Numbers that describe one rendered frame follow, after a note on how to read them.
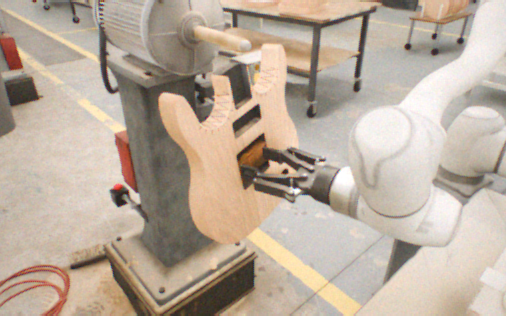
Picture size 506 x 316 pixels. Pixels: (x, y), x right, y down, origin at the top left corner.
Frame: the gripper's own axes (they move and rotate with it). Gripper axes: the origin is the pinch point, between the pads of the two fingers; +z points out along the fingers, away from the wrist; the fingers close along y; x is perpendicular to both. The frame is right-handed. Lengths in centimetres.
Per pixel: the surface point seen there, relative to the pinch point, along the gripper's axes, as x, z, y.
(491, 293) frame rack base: 4, -48, -14
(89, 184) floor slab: -93, 183, 24
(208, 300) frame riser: -88, 44, 1
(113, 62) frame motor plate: 12, 64, 11
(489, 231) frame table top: -18, -45, 20
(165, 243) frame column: -59, 58, 0
